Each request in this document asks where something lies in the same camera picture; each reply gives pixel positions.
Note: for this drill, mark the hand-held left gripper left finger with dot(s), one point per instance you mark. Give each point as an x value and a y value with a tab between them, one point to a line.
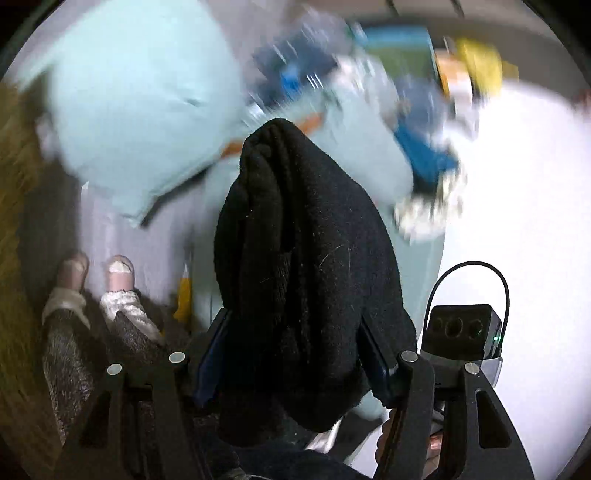
212	355

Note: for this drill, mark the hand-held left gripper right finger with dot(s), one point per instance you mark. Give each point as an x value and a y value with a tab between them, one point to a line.
376	364

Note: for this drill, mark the black sweater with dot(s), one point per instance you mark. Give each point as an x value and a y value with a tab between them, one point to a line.
300	277

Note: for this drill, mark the person's right hand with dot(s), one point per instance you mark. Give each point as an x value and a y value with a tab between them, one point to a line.
384	443

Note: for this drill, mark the person's pink slipper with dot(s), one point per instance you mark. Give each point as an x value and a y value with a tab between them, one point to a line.
120	274
74	272

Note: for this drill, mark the white patterned cloth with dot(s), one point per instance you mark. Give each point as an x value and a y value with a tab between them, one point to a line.
429	207

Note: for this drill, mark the blue patterned cloth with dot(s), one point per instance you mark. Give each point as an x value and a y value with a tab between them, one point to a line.
429	157

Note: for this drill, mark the yellow object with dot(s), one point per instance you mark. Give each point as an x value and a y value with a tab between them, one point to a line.
480	69

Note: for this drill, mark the green flat object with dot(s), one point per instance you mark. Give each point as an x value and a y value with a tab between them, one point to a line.
401	53

